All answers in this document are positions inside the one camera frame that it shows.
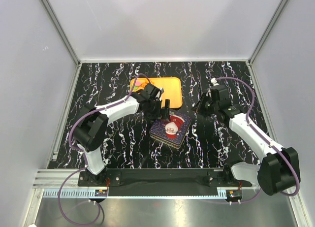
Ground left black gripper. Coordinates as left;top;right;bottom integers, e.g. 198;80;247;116
144;98;170;122

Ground gold tin lid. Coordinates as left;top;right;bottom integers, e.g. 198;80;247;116
149;111;191;139

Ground metal tongs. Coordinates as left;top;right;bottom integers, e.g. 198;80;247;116
198;81;203;95

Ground gold cookie tin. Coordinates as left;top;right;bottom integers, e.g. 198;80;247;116
150;134;186;149

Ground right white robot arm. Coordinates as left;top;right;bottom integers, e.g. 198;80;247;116
193;83;301;196

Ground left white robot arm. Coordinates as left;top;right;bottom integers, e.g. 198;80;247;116
68;83;170;186

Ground yellow plastic tray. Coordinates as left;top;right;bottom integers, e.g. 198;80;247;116
129;76;183;109

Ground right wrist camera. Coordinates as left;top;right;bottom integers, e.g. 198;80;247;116
211;78;219;87

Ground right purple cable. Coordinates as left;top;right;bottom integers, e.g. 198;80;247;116
214;76;301;204

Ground purple cable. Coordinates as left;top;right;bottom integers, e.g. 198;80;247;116
214;76;301;204
58;73;151;225

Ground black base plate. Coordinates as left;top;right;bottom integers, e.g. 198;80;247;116
78;168;252;198

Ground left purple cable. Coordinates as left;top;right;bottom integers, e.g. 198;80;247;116
58;73;151;225

